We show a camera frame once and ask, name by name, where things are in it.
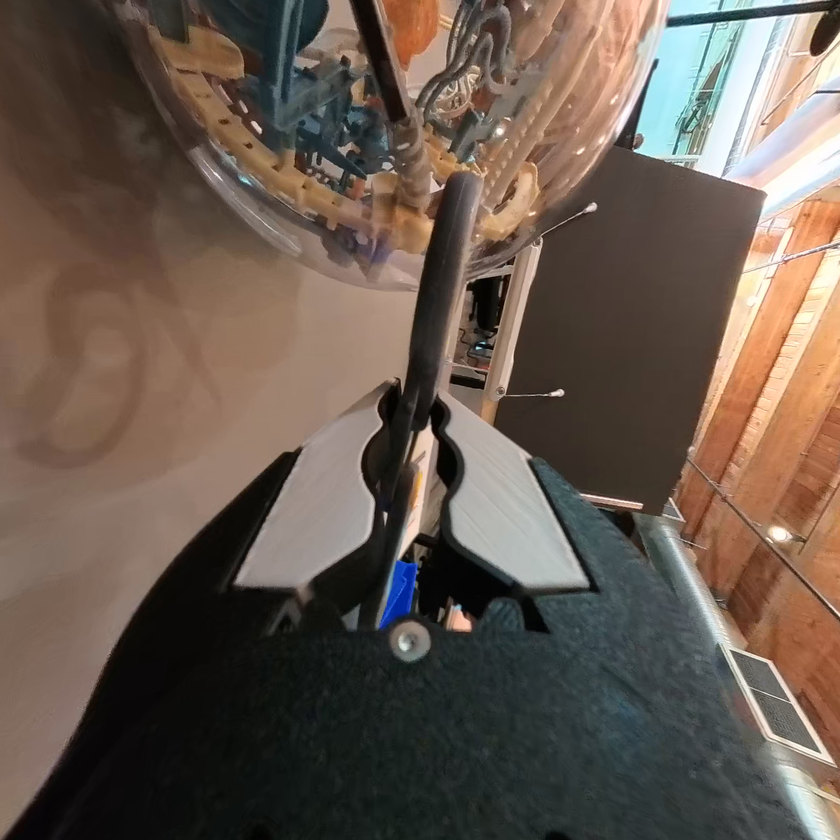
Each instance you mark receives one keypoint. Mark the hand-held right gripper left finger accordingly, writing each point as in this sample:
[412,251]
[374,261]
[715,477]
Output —
[308,512]

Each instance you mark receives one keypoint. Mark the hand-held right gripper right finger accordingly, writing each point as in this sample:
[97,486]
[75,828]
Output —
[512,518]

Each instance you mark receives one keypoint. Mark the white vent grille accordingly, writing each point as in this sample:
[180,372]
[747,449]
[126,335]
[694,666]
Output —
[774,702]

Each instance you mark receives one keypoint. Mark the blue storage bin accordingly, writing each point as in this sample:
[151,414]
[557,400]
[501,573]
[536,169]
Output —
[400,590]

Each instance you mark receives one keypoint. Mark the black partition panel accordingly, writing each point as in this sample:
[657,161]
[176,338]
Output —
[623,328]

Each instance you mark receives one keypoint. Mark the white folding stand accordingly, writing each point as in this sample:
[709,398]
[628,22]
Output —
[515,315]

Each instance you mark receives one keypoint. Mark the clear plastic maze ball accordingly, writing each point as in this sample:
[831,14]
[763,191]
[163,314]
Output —
[328,131]

